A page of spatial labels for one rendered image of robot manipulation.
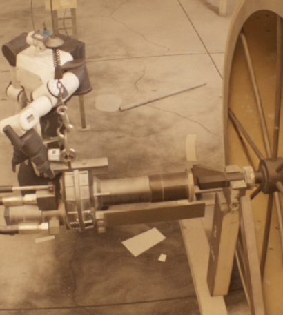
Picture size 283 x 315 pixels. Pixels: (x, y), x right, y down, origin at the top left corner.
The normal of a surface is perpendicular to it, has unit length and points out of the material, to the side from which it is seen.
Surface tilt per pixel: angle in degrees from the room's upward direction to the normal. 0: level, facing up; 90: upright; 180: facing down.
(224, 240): 90
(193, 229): 0
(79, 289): 0
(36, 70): 50
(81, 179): 27
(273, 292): 4
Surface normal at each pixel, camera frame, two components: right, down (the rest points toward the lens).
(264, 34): 0.11, 0.88
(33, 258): -0.02, -0.80
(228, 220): 0.12, 0.58
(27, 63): -0.38, -0.12
